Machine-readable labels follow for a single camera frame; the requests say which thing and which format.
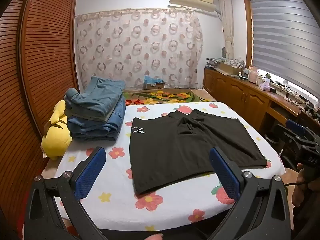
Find folded grey-blue jeans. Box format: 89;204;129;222
64;76;126;120

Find grey striped window blind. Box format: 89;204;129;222
250;0;320;90

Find wooden cabinet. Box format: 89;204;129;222
203;66;320;140

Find cardboard box with blue cloth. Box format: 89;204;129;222
143;75;165;90

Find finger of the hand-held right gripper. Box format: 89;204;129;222
276;124;320;153
286;119;320;140

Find patterned cloth pile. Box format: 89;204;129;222
206;57;245;67

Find orange floral bed cover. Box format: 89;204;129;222
41;87;290;230

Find dark bin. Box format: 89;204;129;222
264;131;283;147

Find black pants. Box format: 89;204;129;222
129;109;268;196

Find open cardboard box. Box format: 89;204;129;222
219;61;243;76

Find person's right hand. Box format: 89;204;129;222
291;162;307;207

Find wooden louvered wardrobe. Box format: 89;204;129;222
0;0;80;230

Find beige patterned drape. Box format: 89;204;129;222
217;0;235;61

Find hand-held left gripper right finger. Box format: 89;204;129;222
209;146;292;240

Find wooden window frame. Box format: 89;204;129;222
243;0;320;100

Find sheer ring-pattern curtain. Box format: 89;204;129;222
74;9;203;90

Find white flower-print sheet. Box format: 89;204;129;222
54;101;287;232

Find yellow plush toy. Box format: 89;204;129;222
41;100;73;161

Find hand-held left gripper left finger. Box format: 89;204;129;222
24;146;108;240

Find folded blue denim jeans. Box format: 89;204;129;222
67;96;126;142

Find small lilac container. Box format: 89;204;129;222
259;74;272;91

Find pink bottle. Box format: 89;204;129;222
248;66;259;83

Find person's left hand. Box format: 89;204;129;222
135;233;164;240

